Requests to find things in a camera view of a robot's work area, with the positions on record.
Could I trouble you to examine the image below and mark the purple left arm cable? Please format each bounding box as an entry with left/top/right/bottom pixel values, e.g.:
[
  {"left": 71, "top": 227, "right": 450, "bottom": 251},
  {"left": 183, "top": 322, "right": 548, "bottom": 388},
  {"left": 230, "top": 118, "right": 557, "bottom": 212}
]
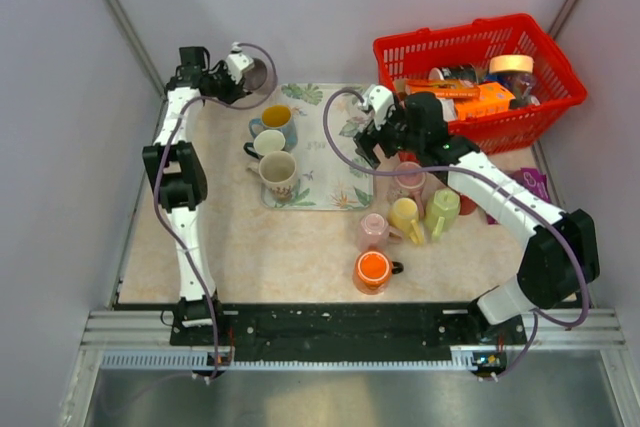
[{"left": 152, "top": 41, "right": 279, "bottom": 383}]

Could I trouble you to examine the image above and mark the orange rectangular box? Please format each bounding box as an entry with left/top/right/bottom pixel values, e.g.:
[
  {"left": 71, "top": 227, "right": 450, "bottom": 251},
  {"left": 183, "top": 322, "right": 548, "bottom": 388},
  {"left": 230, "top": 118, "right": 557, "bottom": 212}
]
[{"left": 405, "top": 79, "right": 481, "bottom": 99}]

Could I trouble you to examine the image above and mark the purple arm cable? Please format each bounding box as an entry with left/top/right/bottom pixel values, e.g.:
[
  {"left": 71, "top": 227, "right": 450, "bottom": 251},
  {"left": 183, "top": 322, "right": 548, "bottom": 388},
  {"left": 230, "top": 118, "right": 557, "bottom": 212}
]
[
  {"left": 322, "top": 87, "right": 594, "bottom": 381},
  {"left": 152, "top": 41, "right": 279, "bottom": 383}
]

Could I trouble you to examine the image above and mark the red plastic basket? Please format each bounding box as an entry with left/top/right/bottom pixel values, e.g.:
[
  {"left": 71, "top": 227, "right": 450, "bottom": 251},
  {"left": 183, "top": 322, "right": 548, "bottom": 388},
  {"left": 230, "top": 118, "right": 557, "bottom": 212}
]
[{"left": 373, "top": 13, "right": 587, "bottom": 155}]

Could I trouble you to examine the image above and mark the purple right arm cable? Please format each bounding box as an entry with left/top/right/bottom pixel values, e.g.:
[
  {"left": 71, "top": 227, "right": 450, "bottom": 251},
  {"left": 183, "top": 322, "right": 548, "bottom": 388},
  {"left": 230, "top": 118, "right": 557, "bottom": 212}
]
[{"left": 322, "top": 87, "right": 594, "bottom": 381}]

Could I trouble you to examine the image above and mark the red mug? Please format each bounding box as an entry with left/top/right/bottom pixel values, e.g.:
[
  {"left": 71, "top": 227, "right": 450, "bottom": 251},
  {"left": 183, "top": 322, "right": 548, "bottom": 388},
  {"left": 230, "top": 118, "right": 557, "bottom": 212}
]
[{"left": 459, "top": 195, "right": 477, "bottom": 216}]

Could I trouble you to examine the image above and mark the clear plastic bottle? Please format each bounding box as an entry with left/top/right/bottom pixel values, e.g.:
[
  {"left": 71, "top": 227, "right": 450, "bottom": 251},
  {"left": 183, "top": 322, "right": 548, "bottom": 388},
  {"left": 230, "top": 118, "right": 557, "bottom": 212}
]
[{"left": 501, "top": 72, "right": 540, "bottom": 110}]

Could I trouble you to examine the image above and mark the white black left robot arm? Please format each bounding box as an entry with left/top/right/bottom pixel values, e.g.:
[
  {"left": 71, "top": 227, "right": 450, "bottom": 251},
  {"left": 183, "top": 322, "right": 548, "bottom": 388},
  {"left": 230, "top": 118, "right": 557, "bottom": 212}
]
[{"left": 142, "top": 43, "right": 255, "bottom": 344}]

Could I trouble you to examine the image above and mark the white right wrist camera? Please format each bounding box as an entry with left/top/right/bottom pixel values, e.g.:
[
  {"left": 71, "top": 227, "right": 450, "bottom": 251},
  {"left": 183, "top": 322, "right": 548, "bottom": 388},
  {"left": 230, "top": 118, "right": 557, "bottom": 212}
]
[{"left": 358, "top": 84, "right": 396, "bottom": 130}]

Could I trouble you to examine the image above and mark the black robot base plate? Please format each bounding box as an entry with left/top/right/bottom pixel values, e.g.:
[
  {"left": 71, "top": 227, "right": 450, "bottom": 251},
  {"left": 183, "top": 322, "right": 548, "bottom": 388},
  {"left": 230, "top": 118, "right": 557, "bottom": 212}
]
[{"left": 170, "top": 302, "right": 526, "bottom": 362}]

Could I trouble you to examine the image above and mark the yellow mug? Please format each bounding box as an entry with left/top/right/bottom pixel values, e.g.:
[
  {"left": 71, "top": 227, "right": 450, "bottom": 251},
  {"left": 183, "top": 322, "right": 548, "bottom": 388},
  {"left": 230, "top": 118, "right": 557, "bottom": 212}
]
[{"left": 388, "top": 198, "right": 425, "bottom": 245}]

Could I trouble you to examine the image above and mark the pink ghost pattern mug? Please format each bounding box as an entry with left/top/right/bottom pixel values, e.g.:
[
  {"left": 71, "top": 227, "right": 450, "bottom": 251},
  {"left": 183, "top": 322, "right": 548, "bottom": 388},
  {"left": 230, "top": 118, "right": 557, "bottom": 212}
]
[{"left": 387, "top": 161, "right": 427, "bottom": 208}]

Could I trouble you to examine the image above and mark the lilac purple mug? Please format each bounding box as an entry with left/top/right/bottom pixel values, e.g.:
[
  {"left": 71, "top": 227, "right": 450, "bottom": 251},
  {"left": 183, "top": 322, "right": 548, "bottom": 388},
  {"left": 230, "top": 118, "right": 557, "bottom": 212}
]
[{"left": 243, "top": 58, "right": 269, "bottom": 92}]

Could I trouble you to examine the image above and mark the dark green mug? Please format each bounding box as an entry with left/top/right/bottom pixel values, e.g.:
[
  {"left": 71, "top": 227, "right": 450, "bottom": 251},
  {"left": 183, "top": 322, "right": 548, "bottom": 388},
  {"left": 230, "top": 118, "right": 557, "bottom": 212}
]
[{"left": 243, "top": 130, "right": 286, "bottom": 159}]

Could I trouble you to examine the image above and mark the masking tape roll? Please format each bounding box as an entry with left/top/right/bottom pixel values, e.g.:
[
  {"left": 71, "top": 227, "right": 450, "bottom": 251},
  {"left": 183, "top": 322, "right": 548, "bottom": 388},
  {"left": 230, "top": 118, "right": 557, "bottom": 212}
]
[{"left": 488, "top": 54, "right": 534, "bottom": 74}]

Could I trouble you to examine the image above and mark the floral white serving tray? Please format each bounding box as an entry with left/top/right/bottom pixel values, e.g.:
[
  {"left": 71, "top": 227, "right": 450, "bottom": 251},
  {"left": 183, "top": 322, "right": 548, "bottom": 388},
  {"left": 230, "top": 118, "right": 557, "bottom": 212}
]
[{"left": 261, "top": 83, "right": 374, "bottom": 211}]

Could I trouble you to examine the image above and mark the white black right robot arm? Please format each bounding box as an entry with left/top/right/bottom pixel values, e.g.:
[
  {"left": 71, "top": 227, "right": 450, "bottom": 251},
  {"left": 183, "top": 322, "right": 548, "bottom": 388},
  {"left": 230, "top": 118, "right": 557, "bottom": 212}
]
[{"left": 354, "top": 85, "right": 600, "bottom": 343}]

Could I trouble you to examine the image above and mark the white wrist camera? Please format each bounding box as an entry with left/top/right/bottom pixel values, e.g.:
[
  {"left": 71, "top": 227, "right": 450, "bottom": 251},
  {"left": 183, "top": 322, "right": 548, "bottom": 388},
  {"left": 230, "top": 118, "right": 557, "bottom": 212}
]
[
  {"left": 225, "top": 45, "right": 255, "bottom": 84},
  {"left": 358, "top": 84, "right": 396, "bottom": 130}
]

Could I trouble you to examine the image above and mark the lime green faceted mug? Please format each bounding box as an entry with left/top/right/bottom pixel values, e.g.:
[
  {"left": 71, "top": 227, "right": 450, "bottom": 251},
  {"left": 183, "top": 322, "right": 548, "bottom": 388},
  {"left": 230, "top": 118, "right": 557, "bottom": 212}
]
[{"left": 424, "top": 188, "right": 460, "bottom": 241}]

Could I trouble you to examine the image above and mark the pale pink faceted mug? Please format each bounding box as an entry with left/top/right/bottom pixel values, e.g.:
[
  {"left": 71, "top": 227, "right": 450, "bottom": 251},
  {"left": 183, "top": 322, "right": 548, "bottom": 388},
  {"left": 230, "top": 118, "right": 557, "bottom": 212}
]
[{"left": 357, "top": 213, "right": 404, "bottom": 251}]

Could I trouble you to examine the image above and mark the aluminium rail frame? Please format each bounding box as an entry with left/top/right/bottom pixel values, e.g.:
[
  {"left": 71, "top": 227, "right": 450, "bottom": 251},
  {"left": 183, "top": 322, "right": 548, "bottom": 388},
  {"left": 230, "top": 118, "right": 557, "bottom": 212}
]
[{"left": 60, "top": 302, "right": 639, "bottom": 426}]

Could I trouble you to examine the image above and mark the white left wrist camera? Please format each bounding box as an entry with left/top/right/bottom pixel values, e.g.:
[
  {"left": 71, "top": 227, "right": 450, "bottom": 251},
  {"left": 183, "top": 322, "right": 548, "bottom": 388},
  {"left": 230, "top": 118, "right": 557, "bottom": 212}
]
[{"left": 225, "top": 45, "right": 255, "bottom": 84}]

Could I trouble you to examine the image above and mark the orange snack box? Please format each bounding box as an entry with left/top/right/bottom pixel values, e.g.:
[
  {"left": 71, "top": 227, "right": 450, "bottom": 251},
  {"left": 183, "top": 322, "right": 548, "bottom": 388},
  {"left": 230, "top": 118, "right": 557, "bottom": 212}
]
[{"left": 455, "top": 82, "right": 515, "bottom": 121}]

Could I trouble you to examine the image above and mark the light blue butterfly mug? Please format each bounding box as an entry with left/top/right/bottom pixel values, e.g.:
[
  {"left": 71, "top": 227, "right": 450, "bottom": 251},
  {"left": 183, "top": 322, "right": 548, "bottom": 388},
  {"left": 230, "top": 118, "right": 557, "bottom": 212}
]
[{"left": 248, "top": 105, "right": 298, "bottom": 151}]

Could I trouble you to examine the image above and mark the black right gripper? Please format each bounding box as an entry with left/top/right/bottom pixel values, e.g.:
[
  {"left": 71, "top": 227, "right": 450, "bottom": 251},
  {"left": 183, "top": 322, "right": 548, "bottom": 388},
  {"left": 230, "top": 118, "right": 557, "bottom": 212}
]
[{"left": 355, "top": 101, "right": 424, "bottom": 169}]

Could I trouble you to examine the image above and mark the purple snack packet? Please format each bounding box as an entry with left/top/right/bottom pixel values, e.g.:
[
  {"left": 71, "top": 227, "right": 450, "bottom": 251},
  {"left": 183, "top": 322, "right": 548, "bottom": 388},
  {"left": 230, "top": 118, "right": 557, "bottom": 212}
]
[{"left": 506, "top": 167, "right": 551, "bottom": 203}]

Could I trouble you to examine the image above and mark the orange mug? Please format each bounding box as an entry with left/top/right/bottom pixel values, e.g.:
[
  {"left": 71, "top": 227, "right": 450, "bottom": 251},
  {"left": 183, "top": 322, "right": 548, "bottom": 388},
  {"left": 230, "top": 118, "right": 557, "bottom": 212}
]
[{"left": 352, "top": 250, "right": 404, "bottom": 295}]

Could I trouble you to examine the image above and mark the black printed can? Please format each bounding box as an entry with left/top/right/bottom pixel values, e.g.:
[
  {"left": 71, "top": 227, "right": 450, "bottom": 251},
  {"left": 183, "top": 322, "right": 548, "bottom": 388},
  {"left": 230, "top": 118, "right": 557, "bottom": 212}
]
[{"left": 428, "top": 63, "right": 478, "bottom": 84}]

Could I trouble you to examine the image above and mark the cream floral mug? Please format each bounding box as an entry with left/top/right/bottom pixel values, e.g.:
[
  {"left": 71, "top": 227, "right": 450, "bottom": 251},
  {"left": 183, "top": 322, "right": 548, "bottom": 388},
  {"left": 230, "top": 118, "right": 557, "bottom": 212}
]
[{"left": 246, "top": 151, "right": 299, "bottom": 203}]

